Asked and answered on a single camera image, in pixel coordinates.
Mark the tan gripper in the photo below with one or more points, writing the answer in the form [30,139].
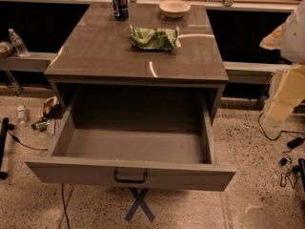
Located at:
[294,37]

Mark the grey top drawer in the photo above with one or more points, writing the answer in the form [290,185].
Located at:
[166,133]

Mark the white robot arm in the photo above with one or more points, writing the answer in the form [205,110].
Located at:
[289,38]

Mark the grey drawer cabinet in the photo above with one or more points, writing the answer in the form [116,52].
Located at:
[99,51]

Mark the black stand right edge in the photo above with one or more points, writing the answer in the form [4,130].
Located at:
[292,175]

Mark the black stand edge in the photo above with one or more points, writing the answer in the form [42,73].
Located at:
[5,132]
[292,175]

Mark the green crumpled chip bag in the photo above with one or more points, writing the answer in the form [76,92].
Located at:
[155,39]

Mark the white ceramic bowl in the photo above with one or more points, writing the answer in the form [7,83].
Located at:
[174,8]

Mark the blue tape cross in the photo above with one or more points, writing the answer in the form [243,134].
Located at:
[139,202]

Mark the blue soda can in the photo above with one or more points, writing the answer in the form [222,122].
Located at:
[120,9]

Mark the brown snack bag on floor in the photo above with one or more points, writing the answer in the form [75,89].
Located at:
[51,108]

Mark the green can on floor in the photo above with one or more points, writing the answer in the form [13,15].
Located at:
[41,125]

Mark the small bottle on floor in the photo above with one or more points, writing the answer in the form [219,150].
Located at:
[22,114]

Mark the clear plastic water bottle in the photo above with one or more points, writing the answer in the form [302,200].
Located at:
[18,43]

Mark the basket on left ledge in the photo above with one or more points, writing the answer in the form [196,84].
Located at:
[6,49]

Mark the black stand left edge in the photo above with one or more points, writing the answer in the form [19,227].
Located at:
[5,132]

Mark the black power adapter with cable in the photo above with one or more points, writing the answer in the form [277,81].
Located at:
[296,142]

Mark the black drawer handle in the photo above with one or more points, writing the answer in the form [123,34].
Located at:
[132,179]

